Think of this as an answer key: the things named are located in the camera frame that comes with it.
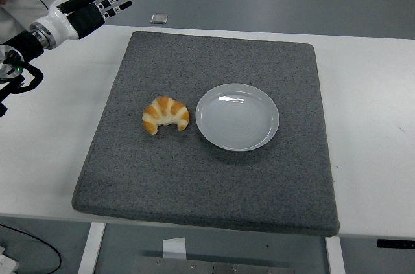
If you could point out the white table leg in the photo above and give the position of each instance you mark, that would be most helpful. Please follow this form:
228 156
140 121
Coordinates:
92 248
335 258

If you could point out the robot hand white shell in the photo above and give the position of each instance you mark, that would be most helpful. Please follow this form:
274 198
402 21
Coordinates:
61 23

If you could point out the silver floor outlet box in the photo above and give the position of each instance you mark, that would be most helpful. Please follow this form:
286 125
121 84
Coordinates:
159 18

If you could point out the golden croissant bread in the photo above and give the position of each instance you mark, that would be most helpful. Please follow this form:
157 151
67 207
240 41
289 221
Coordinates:
165 110

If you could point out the round pale grey plate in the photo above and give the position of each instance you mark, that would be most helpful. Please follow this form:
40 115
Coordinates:
237 118

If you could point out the grey speckled foam mat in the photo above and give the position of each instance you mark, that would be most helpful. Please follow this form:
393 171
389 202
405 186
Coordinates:
194 177

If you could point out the black table control panel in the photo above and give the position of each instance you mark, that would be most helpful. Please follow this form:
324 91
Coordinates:
395 243

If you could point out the white power strip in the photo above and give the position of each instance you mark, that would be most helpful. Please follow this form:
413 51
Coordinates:
7 262

